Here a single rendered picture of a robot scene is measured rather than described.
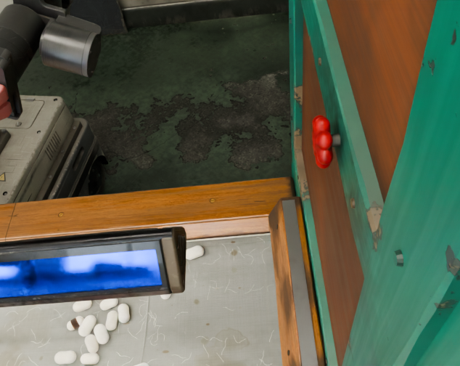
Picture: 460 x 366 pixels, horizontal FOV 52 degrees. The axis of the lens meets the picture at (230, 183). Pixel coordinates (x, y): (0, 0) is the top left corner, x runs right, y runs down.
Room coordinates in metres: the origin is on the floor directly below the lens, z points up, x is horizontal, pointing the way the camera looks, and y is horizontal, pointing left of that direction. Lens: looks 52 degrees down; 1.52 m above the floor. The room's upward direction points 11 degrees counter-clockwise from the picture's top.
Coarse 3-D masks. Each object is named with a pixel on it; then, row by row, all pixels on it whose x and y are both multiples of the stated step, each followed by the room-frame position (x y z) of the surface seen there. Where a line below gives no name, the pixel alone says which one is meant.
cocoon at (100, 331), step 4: (100, 324) 0.34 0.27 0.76; (96, 328) 0.33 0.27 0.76; (100, 328) 0.33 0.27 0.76; (104, 328) 0.33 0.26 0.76; (96, 332) 0.33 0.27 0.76; (100, 332) 0.33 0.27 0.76; (104, 332) 0.33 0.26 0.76; (96, 336) 0.32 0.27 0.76; (100, 336) 0.32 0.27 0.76; (104, 336) 0.32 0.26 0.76; (108, 336) 0.32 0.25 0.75; (100, 340) 0.31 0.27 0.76; (104, 340) 0.31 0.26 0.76; (108, 340) 0.31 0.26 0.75
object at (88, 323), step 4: (88, 316) 0.36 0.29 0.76; (92, 316) 0.36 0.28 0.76; (84, 320) 0.35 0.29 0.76; (88, 320) 0.35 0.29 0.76; (92, 320) 0.35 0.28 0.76; (84, 324) 0.34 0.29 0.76; (88, 324) 0.34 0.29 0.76; (92, 324) 0.34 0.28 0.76; (80, 328) 0.34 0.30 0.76; (84, 328) 0.34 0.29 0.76; (88, 328) 0.34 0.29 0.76; (92, 328) 0.34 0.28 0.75; (80, 332) 0.33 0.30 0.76; (84, 332) 0.33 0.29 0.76; (88, 332) 0.33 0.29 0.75
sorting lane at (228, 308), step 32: (224, 256) 0.44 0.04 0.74; (256, 256) 0.42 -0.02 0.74; (192, 288) 0.38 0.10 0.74; (224, 288) 0.37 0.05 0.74; (256, 288) 0.36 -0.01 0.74; (0, 320) 0.39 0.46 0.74; (32, 320) 0.38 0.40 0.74; (64, 320) 0.37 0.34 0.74; (96, 320) 0.36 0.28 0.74; (128, 320) 0.35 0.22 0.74; (160, 320) 0.33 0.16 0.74; (192, 320) 0.32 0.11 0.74; (224, 320) 0.31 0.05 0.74; (256, 320) 0.30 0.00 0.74; (0, 352) 0.33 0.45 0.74; (32, 352) 0.32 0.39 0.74; (96, 352) 0.30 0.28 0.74; (128, 352) 0.29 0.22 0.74; (160, 352) 0.28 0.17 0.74; (192, 352) 0.27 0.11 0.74; (224, 352) 0.26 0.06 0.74; (256, 352) 0.25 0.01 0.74
